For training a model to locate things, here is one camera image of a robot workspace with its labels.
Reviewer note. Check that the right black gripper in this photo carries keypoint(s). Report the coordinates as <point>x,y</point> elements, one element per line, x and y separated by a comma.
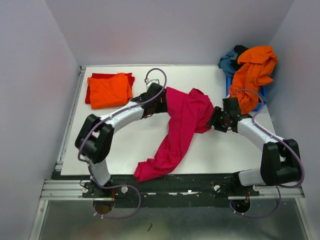
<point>217,119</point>

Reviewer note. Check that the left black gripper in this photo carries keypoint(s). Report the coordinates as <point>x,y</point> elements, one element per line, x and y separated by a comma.
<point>162,101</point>

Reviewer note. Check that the magenta t shirt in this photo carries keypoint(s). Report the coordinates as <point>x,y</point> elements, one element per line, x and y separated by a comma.
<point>189,114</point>

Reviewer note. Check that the orange t shirt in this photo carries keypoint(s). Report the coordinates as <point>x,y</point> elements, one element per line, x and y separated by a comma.
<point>257,65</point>
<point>107,93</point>

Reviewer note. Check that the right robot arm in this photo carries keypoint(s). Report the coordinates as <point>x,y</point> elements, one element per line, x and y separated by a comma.
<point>280,160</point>

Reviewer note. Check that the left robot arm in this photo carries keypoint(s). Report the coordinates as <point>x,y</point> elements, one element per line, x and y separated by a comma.
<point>95,137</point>

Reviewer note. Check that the folded red t shirt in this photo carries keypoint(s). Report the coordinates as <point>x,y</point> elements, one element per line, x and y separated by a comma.
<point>131,80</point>

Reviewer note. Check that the blue plastic bin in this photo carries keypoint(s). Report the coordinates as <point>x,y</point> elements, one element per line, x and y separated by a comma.
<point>261,95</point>

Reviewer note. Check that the folded orange t shirt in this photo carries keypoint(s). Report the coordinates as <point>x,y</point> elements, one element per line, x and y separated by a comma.
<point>107,93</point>

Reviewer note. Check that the blue grey t shirt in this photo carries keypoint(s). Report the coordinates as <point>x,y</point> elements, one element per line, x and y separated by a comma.
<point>228,63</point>

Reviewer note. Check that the black t shirt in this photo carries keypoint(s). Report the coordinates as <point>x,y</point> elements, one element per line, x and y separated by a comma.
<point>238,50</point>

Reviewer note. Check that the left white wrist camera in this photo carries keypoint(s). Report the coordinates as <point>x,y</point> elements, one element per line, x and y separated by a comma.
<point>148,81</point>

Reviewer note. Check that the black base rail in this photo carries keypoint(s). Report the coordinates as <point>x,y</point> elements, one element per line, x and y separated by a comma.
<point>171,191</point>

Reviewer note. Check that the aluminium frame rail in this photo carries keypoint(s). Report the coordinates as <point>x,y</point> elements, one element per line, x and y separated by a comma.
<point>63,190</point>

